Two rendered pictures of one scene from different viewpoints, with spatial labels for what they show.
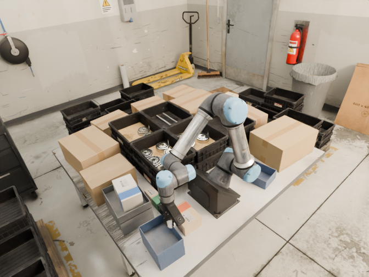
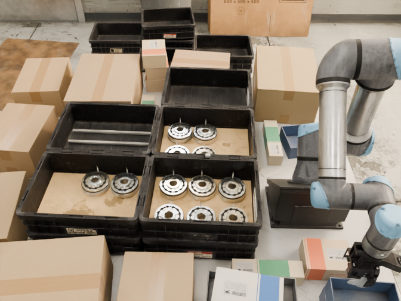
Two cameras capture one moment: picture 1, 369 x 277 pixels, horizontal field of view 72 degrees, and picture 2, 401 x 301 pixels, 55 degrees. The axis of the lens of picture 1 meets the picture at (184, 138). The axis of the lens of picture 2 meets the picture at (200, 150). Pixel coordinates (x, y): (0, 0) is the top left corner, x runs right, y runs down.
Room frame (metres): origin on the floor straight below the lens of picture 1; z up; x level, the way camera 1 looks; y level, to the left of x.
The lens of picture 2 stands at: (0.91, 0.86, 1.96)
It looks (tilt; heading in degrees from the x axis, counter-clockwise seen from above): 45 degrees down; 306
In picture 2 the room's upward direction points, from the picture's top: 1 degrees clockwise
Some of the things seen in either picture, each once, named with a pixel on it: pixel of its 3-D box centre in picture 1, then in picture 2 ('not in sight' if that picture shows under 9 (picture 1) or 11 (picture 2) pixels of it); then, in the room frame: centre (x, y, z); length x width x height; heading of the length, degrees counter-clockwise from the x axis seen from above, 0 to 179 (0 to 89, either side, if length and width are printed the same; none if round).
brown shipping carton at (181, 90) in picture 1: (180, 97); (46, 86); (2.53, 0.02, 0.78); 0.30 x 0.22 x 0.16; 131
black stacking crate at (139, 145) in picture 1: (162, 155); (201, 199); (1.42, 0.16, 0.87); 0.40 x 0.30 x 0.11; 35
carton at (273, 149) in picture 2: not in sight; (272, 141); (1.42, -0.39, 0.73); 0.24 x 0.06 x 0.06; 126
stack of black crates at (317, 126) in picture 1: (293, 136); (221, 72); (2.23, -1.18, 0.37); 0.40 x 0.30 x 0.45; 38
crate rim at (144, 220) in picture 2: (161, 149); (201, 189); (1.42, 0.16, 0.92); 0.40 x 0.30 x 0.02; 35
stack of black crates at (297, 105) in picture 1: (281, 111); (169, 43); (2.80, -1.25, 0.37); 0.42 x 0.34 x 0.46; 38
